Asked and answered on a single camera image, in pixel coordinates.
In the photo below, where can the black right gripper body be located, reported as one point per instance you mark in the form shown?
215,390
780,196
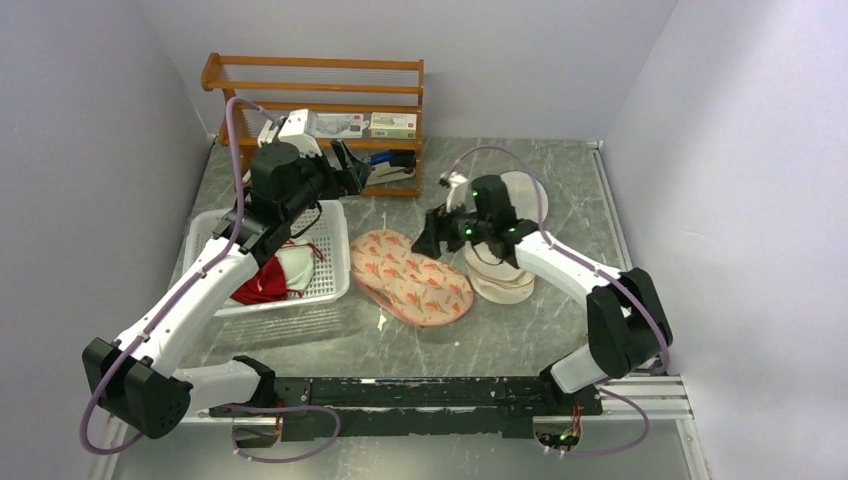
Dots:
460,225

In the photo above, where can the clear plastic package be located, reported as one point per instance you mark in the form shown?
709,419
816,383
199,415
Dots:
340,125

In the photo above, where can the white green box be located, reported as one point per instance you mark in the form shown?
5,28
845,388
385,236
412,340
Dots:
386,125

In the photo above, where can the white plastic basket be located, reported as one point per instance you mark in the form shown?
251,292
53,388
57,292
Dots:
327,229

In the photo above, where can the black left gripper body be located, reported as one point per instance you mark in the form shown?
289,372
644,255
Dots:
322,182

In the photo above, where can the beige round laundry bag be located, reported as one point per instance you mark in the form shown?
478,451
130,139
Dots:
496,280

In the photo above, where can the white round mesh laundry bag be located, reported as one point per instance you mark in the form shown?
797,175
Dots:
525,198

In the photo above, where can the white bra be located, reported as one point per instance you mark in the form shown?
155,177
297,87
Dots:
298,265

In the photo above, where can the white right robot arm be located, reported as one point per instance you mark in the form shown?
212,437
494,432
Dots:
625,320

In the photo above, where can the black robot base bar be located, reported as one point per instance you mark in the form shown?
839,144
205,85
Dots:
359,407

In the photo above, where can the red bra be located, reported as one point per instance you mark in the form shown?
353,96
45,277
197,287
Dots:
269,284

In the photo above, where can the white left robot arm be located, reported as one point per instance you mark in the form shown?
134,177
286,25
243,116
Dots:
135,377

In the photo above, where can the blue black stapler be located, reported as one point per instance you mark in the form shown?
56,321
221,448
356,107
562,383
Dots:
391,165

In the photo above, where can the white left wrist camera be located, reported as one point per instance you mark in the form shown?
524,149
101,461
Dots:
297,129

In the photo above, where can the floral peach laundry bag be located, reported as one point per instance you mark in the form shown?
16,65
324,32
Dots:
413,288

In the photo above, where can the orange wooden shelf rack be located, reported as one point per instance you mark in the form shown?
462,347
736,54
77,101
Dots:
329,85

